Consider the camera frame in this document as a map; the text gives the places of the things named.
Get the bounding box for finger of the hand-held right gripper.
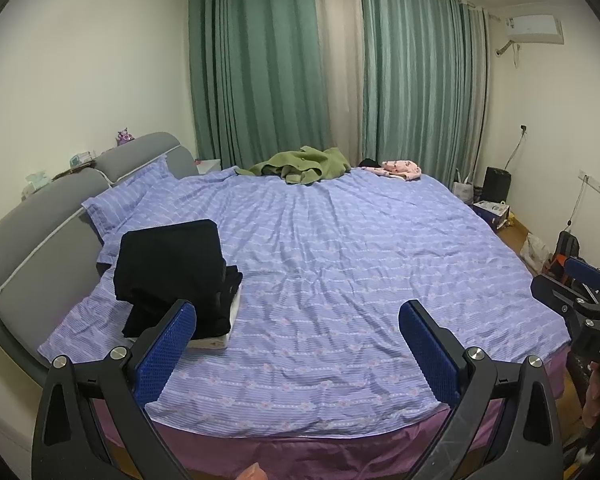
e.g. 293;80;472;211
530;274;600;322
564;256;600;307

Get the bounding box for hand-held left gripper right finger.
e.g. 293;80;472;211
399;300;563;480

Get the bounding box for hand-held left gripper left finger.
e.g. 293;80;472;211
31;299;197;480

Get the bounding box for black pants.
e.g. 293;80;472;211
114;219;229;339

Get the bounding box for person's right hand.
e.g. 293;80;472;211
582;360;600;427

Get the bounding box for black and orange bag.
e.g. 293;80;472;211
549;230;581;281

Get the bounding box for white plastic bag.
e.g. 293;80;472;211
522;232;552;277

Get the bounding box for folded white garment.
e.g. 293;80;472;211
186;294;244;352

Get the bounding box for folded black clothes stack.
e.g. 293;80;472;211
199;264;245;337

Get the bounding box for purple floral bedsheet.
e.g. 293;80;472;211
37;162;572;442

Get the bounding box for blue and white cardboard box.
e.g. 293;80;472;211
472;200;511;232

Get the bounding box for white shopping bag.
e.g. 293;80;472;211
452;169;476;206

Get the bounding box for purple striped pillow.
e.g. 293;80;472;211
81;155;182;242

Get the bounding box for grey padded headboard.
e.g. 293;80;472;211
0;131;201;377

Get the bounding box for pink patterned garment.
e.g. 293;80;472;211
362;159;423;182

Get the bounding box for green tissue box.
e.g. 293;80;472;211
23;170;52;194

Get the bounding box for olive green garment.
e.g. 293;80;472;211
235;146;353;187

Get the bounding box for green and beige curtain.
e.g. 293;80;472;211
339;0;490;188
186;0;342;172

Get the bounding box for white air conditioner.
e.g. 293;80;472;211
504;14;565;47

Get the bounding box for wall switch with cable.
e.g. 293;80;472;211
566;171;600;235

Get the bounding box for wall socket with cable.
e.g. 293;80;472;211
504;123;529;172

